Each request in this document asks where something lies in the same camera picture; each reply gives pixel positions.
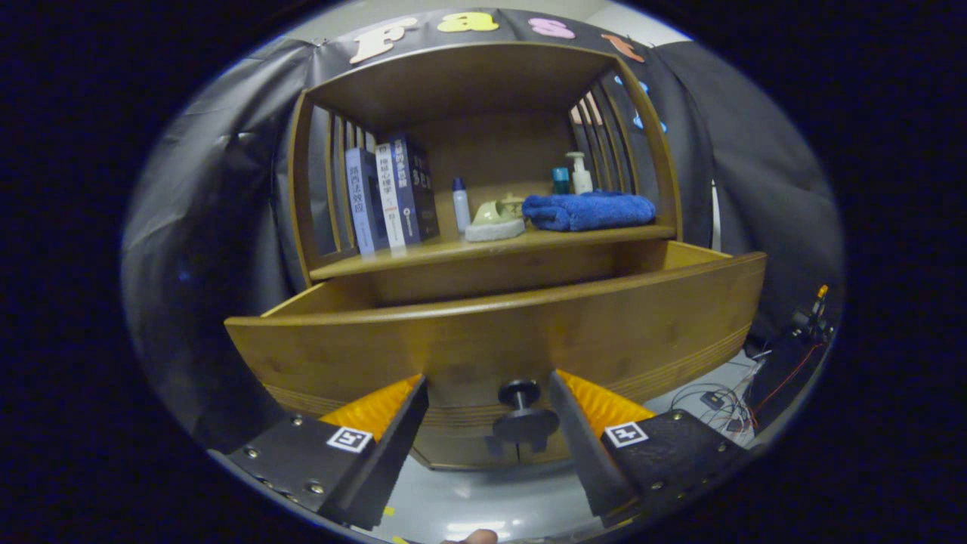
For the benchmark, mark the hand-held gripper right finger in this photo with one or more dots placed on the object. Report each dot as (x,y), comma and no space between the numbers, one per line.
(585,453)

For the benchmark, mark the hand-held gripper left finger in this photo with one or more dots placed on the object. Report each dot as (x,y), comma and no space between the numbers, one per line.
(393,461)

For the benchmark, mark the black drawer knob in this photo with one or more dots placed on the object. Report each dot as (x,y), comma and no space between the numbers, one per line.
(520,393)

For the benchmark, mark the wooden drawer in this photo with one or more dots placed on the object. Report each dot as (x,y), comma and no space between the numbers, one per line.
(453,340)

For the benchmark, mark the wooden countertop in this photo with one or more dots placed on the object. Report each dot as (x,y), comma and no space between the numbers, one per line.
(423,253)

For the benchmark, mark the wooden cabinet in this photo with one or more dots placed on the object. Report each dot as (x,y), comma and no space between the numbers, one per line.
(491,143)

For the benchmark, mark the blue folded towel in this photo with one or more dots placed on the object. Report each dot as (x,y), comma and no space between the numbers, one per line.
(589,211)

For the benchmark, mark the beige lidded teacup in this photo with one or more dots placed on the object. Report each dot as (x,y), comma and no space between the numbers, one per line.
(514,204)

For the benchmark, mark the white bottle blue cap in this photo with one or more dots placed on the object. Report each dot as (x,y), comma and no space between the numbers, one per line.
(461,208)

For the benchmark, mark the pale lavender book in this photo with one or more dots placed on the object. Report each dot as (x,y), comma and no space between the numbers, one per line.
(361,200)

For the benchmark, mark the white spine book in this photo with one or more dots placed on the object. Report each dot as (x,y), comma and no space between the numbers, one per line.
(390,196)

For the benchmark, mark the white light stand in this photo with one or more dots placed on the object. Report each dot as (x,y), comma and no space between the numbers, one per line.
(715,219)

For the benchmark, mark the white pump bottle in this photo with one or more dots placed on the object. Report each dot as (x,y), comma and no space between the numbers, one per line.
(582,181)

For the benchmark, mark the teal bottle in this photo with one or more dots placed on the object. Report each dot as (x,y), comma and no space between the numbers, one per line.
(560,181)

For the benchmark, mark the dark blue book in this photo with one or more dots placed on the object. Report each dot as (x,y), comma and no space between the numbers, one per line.
(419,189)

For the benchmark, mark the orange black clamp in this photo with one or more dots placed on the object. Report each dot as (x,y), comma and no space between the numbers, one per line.
(820,295)

